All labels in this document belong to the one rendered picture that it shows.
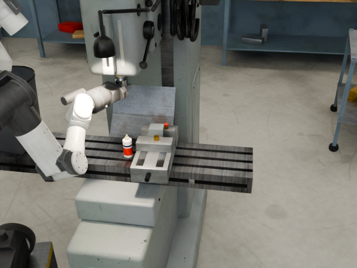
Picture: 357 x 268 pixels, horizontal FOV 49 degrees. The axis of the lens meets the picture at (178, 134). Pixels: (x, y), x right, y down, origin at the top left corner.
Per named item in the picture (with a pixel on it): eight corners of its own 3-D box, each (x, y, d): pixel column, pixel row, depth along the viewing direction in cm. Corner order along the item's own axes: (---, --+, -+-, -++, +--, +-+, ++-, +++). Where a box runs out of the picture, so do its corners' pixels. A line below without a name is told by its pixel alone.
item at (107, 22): (113, 74, 143) (108, 16, 132) (103, 74, 144) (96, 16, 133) (117, 70, 147) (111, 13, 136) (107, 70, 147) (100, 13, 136)
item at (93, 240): (150, 351, 180) (142, 261, 149) (84, 340, 185) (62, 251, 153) (178, 225, 248) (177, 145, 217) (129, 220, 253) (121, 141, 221)
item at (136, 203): (155, 228, 163) (154, 206, 157) (76, 219, 168) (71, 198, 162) (175, 159, 206) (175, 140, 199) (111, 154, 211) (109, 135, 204)
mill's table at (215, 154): (251, 194, 163) (253, 178, 159) (-22, 168, 181) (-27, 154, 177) (251, 161, 182) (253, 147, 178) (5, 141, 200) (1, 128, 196)
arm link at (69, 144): (93, 133, 139) (87, 182, 129) (69, 140, 143) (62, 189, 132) (75, 117, 131) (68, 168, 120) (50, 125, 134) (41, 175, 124)
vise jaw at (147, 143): (171, 152, 163) (171, 144, 161) (136, 150, 165) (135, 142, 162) (173, 145, 168) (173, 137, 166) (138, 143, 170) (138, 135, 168)
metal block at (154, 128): (162, 142, 168) (162, 130, 165) (149, 141, 168) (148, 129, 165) (164, 135, 172) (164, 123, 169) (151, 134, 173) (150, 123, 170)
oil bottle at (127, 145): (132, 158, 172) (129, 136, 166) (122, 157, 173) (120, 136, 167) (134, 153, 176) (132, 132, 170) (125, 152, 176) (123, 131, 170)
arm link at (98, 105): (107, 102, 146) (84, 114, 138) (96, 117, 154) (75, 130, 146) (87, 80, 147) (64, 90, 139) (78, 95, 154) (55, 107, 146)
